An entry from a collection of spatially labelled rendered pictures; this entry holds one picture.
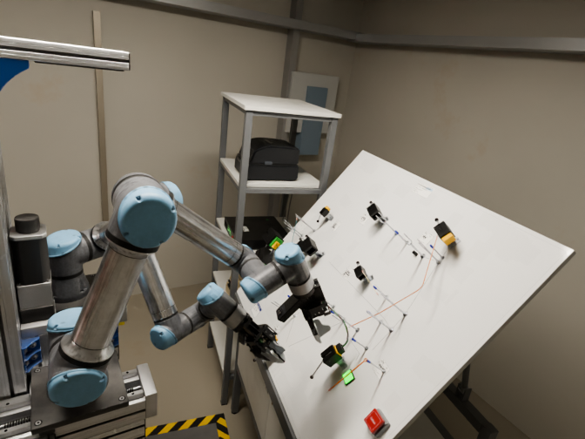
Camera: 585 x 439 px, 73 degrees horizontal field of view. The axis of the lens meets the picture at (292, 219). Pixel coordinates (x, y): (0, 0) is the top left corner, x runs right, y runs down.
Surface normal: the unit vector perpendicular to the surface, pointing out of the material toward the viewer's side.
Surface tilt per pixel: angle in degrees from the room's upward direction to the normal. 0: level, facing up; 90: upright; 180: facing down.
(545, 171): 90
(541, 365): 90
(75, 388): 97
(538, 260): 53
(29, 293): 90
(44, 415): 0
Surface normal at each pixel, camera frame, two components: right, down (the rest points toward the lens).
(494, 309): -0.67, -0.55
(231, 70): 0.50, 0.37
